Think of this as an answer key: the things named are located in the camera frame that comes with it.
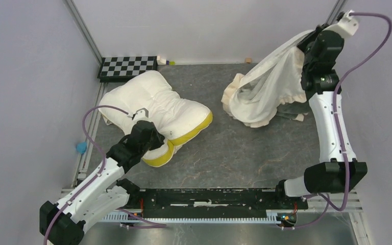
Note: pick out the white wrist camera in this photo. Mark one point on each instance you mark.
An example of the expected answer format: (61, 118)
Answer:
(140, 114)
(346, 23)

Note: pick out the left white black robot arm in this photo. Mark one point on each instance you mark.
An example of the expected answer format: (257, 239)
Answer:
(67, 220)

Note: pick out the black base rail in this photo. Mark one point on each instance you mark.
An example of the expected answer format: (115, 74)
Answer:
(210, 202)

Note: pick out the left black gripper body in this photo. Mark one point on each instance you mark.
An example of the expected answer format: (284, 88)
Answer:
(154, 142)

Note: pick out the blue small object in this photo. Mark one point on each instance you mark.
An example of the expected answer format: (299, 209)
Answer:
(81, 147)

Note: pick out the small white block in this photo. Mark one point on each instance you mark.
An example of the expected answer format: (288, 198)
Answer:
(162, 61)

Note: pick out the white toothed cable tray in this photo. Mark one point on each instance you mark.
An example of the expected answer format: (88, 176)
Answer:
(269, 218)

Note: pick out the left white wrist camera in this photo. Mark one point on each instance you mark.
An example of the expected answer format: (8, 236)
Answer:
(140, 114)

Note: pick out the grey cream ruffled pillowcase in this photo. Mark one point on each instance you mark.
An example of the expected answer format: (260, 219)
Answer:
(254, 98)

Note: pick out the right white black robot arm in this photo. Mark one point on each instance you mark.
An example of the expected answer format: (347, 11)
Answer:
(338, 170)

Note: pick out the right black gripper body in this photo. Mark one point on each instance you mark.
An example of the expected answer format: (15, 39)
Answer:
(305, 45)

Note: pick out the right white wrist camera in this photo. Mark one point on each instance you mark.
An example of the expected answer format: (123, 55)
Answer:
(346, 23)

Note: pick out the black white checkerboard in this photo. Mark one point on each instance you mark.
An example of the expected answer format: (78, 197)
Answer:
(122, 69)

